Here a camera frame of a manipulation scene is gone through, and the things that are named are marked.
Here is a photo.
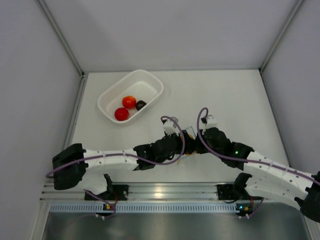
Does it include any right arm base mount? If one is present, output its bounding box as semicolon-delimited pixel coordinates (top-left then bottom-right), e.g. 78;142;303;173
216;184;251;201

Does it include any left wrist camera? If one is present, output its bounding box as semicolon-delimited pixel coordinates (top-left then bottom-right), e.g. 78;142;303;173
161;116;180;136

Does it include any white perforated plastic basket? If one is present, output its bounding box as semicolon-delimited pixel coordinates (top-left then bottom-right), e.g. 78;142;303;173
97;70;164;125

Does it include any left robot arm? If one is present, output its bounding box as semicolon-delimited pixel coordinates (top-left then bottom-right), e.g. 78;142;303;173
50;133;187;200

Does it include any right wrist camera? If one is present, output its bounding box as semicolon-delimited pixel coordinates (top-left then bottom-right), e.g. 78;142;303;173
201;114;218;131

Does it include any aluminium mounting rail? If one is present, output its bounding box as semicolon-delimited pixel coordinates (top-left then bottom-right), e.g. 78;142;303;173
40;182;230;203

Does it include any slotted cable duct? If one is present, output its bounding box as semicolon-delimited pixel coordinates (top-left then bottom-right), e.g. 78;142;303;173
49;203;251;214

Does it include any clear zip top bag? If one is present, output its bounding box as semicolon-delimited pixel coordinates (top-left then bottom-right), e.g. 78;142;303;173
173;126;196;166

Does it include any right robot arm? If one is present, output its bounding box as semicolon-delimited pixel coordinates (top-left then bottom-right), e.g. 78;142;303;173
196;127;320;222

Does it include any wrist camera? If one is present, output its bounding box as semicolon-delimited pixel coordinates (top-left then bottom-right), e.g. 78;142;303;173
161;116;180;136
201;114;218;131

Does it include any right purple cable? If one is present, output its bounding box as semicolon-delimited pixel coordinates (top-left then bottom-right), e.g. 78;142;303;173
196;107;320;181

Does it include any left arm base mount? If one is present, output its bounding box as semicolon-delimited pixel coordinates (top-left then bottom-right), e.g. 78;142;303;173
84;184;129;201

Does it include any dark fake food piece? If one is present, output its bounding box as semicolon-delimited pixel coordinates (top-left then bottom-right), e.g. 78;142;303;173
135;100;147;111

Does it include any orange red fake tomato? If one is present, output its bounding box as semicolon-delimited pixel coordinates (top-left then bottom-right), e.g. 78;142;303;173
122;95;137;110

